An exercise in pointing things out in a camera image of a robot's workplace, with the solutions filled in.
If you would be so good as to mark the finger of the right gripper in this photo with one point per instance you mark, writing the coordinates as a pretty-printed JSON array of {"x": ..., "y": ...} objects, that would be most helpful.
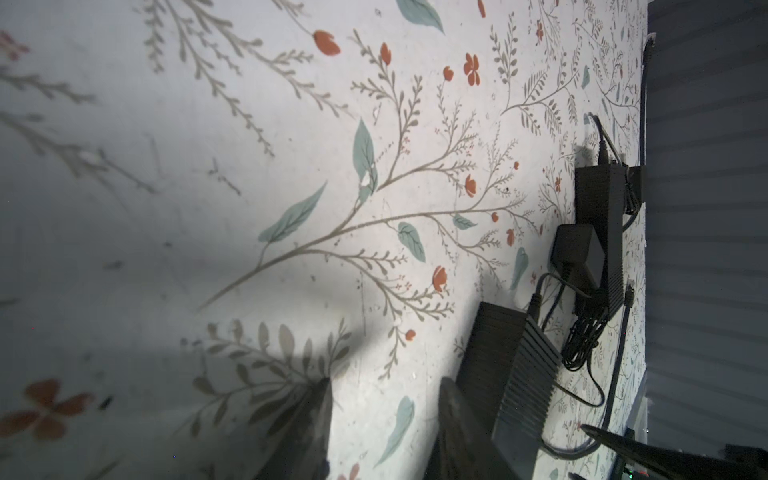
[{"x": 672, "y": 464}]

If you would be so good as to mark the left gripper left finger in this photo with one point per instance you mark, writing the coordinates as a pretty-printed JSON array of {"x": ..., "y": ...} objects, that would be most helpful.
[{"x": 303, "y": 451}]

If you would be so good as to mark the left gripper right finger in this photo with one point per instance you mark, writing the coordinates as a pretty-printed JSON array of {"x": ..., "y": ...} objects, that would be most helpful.
[{"x": 463, "y": 450}]

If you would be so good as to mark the black network switch box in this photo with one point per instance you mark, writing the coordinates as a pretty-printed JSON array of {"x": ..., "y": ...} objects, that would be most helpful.
[{"x": 507, "y": 377}]

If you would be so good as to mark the black power adapter with cable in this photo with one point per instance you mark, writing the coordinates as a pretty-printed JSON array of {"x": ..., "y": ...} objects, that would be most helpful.
[{"x": 577, "y": 260}]

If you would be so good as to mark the long black power brick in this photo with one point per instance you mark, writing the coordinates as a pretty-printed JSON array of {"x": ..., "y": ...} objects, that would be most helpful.
[{"x": 599, "y": 202}]

